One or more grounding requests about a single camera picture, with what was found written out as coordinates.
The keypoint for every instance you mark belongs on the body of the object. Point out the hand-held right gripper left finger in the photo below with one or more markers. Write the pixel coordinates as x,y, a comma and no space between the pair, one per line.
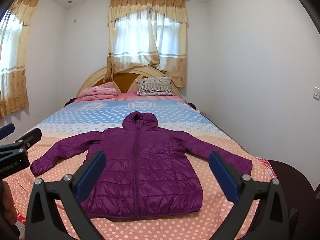
92,175

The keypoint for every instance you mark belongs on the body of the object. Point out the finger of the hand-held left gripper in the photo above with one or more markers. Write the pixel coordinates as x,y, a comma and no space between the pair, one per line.
7,130
31,136

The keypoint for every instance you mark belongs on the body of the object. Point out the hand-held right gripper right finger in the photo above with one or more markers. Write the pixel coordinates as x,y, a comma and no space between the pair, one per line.
222,175

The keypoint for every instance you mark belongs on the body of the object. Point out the purple puffer jacket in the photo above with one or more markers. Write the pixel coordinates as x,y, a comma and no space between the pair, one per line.
150,167

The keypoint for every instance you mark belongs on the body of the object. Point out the person's left hand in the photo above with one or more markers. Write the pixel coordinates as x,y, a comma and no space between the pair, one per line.
7,205

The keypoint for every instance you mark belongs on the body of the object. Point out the bed with dotted sheet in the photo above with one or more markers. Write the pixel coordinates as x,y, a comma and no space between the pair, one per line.
75,120

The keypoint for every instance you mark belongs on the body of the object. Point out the dark cloth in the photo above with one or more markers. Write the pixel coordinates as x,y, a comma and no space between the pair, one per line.
70,102

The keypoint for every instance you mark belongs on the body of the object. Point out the wide cream gold curtain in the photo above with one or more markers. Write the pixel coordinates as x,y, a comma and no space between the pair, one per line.
15,67

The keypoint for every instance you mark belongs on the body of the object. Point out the dark brown rounded object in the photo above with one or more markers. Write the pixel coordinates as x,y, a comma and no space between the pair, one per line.
287,172

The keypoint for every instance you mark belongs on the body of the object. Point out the dark bedside object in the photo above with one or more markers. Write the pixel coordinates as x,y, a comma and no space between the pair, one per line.
192,105

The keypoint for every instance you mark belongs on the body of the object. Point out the pink folded blanket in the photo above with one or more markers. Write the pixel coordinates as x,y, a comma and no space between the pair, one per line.
97,91

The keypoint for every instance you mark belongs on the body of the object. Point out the cream wooden headboard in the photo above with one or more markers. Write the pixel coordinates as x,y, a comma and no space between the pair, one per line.
95,80

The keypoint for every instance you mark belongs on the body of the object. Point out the striped pillow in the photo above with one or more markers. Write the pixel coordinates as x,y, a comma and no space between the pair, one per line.
155,87

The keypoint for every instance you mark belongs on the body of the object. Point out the narrow cream gold curtain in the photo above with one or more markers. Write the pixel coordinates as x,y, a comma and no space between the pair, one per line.
147,42

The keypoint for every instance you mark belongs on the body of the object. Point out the white light switch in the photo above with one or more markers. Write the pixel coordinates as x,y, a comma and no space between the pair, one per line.
316,92

